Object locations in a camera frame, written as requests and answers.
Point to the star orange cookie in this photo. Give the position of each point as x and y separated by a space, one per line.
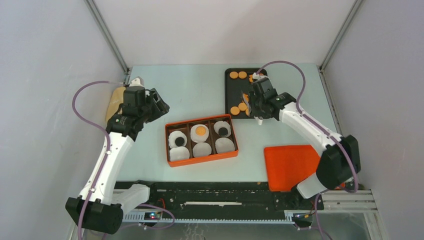
245 98

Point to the black cookie tray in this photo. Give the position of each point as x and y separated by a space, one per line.
233 89

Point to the black sandwich cookie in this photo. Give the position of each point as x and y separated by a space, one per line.
224 132
180 141

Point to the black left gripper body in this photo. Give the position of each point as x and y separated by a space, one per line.
152 110

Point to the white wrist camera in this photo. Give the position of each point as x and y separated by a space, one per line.
258 76
137 82

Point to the orange box lid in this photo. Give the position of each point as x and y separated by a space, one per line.
301 169

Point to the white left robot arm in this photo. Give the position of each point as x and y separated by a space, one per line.
96 207

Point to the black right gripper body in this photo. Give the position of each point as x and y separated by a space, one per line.
255 104

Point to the metal tongs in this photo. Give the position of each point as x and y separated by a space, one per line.
258 119

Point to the yellow cloth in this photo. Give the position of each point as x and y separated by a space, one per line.
116 99

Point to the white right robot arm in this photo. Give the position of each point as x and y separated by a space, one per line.
339 155

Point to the orange cookie box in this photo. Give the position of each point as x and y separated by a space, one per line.
185 127

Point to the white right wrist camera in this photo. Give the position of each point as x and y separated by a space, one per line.
258 76

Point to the white paper cup liner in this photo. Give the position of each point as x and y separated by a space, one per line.
195 138
179 153
173 135
201 149
221 123
224 145

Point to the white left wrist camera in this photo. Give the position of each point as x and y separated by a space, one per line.
137 82

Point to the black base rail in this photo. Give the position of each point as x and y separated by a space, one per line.
224 201

